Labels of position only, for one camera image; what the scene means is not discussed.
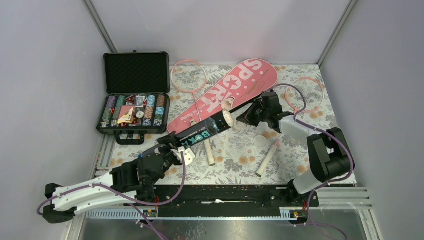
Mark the pink racket cover bag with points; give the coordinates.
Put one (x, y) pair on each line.
(244, 82)

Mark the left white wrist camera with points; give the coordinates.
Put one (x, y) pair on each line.
(185, 155)

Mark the black shuttlecock tube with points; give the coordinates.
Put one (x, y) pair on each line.
(202, 131)

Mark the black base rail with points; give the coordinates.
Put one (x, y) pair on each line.
(228, 201)

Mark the left pink badminton racket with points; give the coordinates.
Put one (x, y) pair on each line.
(188, 76)

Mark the shuttlecock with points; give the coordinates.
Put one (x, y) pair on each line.
(228, 118)
(228, 104)
(193, 122)

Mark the pink badminton racket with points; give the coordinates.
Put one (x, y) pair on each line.
(298, 106)
(188, 76)

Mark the right pink badminton racket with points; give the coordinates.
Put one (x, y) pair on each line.
(298, 106)

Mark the playing card box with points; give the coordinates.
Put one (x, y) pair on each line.
(126, 115)

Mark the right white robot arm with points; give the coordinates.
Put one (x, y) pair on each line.
(328, 152)

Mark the black poker chip case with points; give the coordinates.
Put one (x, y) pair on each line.
(141, 80)

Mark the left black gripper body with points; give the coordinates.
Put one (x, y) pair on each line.
(171, 159)

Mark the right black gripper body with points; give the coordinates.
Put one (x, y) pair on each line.
(266, 114)

